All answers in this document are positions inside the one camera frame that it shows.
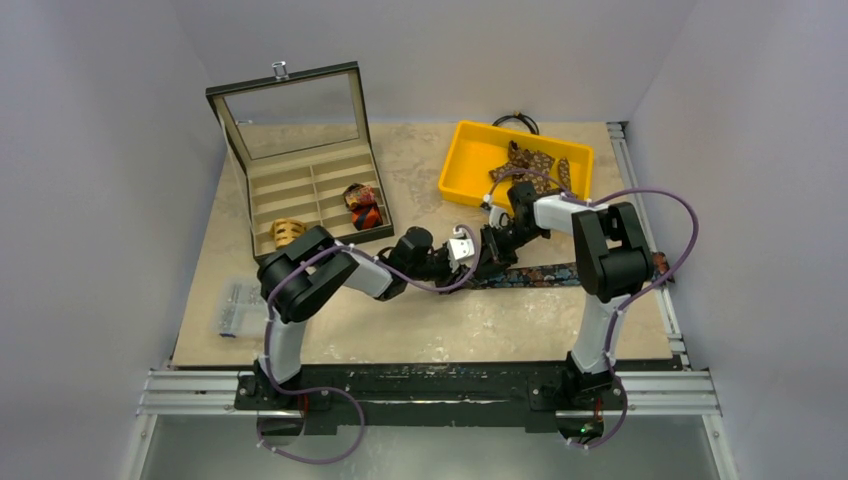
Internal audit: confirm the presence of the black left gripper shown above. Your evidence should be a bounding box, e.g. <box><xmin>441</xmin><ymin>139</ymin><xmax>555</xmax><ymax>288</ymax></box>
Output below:
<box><xmin>405</xmin><ymin>249</ymin><xmax>472</xmax><ymax>296</ymax></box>

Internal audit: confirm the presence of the navy floral tie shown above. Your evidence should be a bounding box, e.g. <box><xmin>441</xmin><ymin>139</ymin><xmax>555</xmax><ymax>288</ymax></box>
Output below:
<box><xmin>463</xmin><ymin>250</ymin><xmax>677</xmax><ymax>291</ymax></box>

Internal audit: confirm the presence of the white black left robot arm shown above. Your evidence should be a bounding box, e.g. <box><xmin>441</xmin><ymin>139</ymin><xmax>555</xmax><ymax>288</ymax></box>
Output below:
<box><xmin>257</xmin><ymin>225</ymin><xmax>481</xmax><ymax>409</ymax></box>

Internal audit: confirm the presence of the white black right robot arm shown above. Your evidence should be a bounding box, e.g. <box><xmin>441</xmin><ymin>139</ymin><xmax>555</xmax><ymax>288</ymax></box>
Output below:
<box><xmin>474</xmin><ymin>182</ymin><xmax>654</xmax><ymax>407</ymax></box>

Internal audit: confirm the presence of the brown floral tie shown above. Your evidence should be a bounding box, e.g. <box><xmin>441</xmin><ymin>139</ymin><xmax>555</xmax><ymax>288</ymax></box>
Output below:
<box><xmin>489</xmin><ymin>141</ymin><xmax>573</xmax><ymax>194</ymax></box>

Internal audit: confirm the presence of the yellow plastic tray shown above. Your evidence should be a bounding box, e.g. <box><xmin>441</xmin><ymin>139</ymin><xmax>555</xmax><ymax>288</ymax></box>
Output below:
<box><xmin>438</xmin><ymin>121</ymin><xmax>594</xmax><ymax>209</ymax></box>

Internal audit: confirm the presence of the orange navy rolled tie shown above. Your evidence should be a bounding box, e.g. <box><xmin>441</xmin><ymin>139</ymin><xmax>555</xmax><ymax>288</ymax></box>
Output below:
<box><xmin>342</xmin><ymin>183</ymin><xmax>384</xmax><ymax>231</ymax></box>

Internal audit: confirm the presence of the tan patterned rolled tie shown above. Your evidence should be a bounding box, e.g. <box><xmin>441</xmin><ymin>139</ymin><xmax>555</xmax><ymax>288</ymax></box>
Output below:
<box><xmin>269</xmin><ymin>218</ymin><xmax>308</xmax><ymax>250</ymax></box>

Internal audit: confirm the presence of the black tie storage box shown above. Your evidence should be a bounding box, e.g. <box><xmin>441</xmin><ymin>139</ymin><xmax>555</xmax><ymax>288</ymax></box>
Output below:
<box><xmin>205</xmin><ymin>61</ymin><xmax>395</xmax><ymax>259</ymax></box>

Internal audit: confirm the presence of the clear plastic screw box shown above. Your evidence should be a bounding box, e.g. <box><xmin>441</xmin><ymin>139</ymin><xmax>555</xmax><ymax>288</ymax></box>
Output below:
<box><xmin>212</xmin><ymin>277</ymin><xmax>267</xmax><ymax>339</ymax></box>

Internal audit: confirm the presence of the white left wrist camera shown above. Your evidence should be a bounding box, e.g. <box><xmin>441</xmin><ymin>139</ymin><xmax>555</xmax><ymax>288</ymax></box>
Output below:
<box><xmin>446</xmin><ymin>237</ymin><xmax>476</xmax><ymax>270</ymax></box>

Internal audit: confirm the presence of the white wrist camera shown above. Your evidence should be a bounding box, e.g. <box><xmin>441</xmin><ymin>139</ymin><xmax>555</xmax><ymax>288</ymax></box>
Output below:
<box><xmin>482</xmin><ymin>194</ymin><xmax>510</xmax><ymax>229</ymax></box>
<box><xmin>446</xmin><ymin>237</ymin><xmax>476</xmax><ymax>270</ymax></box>

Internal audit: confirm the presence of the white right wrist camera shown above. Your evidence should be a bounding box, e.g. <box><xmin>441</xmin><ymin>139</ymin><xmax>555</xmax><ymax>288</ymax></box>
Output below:
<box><xmin>482</xmin><ymin>194</ymin><xmax>510</xmax><ymax>229</ymax></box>

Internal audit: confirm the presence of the black mounting base rail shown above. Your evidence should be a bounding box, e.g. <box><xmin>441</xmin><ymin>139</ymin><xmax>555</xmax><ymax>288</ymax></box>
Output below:
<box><xmin>234</xmin><ymin>360</ymin><xmax>625</xmax><ymax>440</ymax></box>

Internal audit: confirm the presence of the black cable loop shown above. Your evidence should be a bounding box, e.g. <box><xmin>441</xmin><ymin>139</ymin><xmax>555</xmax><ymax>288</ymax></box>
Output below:
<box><xmin>491</xmin><ymin>113</ymin><xmax>541</xmax><ymax>136</ymax></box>

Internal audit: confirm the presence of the aluminium frame rail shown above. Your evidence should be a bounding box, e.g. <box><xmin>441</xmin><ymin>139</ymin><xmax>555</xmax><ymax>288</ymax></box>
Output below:
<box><xmin>119</xmin><ymin>120</ymin><xmax>740</xmax><ymax>480</ymax></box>

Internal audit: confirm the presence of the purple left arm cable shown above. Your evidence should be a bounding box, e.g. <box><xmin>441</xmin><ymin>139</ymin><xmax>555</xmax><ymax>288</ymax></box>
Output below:
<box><xmin>254</xmin><ymin>223</ymin><xmax>482</xmax><ymax>466</ymax></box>

